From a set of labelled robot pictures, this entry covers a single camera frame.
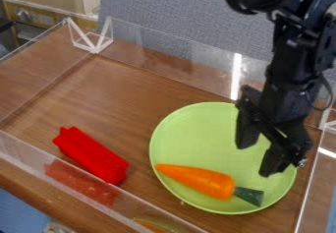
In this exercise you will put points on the green round plate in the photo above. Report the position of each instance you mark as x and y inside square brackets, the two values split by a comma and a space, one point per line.
[196, 137]

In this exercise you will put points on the red plastic block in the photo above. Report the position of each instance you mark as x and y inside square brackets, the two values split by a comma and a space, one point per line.
[91, 155]

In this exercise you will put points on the orange toy carrot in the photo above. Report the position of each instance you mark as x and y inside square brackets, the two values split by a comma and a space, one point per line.
[212, 183]

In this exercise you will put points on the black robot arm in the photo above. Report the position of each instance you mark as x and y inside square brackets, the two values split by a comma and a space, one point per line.
[304, 39]

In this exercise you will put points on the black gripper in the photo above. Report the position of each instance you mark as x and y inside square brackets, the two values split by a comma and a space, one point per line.
[273, 112]

